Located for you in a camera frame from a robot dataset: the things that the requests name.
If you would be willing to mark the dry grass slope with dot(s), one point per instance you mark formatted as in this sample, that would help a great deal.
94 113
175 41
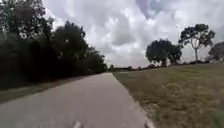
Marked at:
180 93

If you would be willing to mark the grass verge beside wood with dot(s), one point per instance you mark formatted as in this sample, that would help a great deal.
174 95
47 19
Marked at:
26 90

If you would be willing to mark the robot's own part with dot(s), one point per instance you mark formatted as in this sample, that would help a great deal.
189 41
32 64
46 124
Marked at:
149 124
77 125

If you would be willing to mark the dense dark wood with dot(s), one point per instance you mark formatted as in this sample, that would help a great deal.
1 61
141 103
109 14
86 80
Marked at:
46 53

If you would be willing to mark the broad dark tree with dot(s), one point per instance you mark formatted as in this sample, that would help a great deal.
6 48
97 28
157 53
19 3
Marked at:
162 51

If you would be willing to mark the tall thin-trunked tree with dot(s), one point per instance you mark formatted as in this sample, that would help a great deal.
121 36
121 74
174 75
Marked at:
196 36

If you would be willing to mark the grey paved path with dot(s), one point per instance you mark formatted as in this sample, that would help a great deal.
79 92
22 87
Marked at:
90 103

